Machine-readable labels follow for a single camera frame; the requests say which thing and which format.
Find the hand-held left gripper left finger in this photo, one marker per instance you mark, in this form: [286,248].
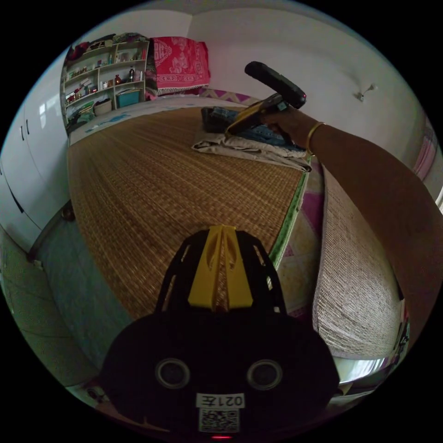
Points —
[204,277]

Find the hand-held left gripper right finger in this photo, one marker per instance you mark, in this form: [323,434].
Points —
[235,277]

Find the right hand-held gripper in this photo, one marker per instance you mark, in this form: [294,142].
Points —
[275,105]

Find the person's right forearm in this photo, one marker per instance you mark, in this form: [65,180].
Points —
[377,193]

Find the person's right hand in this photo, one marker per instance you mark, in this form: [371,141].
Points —
[289,126]

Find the pile of clothes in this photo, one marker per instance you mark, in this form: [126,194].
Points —
[249,149]

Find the red patterned blanket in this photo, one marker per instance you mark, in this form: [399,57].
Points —
[180,64]

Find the bed with woven mat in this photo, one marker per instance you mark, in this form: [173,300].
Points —
[166,193]

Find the beige woven pillow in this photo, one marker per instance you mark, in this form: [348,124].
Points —
[353,270]

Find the white shelf with items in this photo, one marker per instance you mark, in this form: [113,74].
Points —
[104,83]

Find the white cupboard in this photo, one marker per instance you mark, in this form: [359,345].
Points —
[24,166]

